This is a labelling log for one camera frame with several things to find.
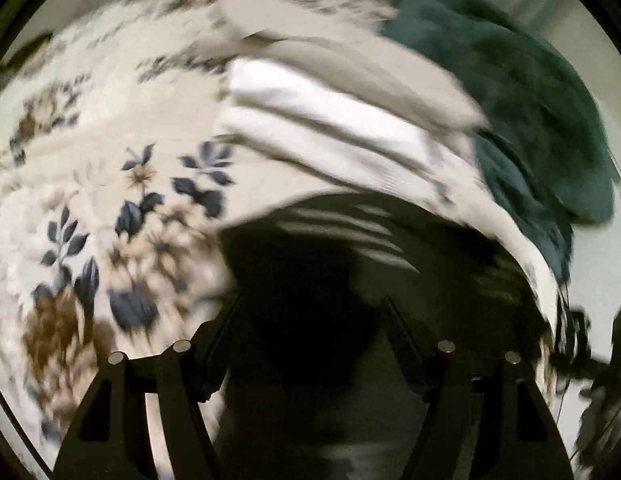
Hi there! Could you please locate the white folded garment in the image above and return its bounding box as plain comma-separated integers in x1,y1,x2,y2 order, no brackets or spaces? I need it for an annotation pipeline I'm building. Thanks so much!
213,57,471,201

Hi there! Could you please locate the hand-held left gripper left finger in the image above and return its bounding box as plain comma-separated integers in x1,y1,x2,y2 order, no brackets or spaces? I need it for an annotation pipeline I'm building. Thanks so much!
52,294,241,480

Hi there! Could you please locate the teal plush blanket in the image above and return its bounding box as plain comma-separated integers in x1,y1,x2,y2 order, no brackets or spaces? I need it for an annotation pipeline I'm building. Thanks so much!
381,0,616,286

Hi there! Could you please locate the floral printed blanket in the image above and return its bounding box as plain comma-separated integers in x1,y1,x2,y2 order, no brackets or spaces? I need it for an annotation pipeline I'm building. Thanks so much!
0,0,566,466

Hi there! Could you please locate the beige folded garment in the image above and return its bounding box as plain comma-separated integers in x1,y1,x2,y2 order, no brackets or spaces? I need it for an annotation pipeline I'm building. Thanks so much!
193,0,491,133

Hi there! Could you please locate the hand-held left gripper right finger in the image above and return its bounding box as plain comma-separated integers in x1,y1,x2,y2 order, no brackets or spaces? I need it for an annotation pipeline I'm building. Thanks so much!
383,295,576,480

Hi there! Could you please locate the black knit garment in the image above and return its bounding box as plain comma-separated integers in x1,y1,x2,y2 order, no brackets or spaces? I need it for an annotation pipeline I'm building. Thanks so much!
218,191,551,480

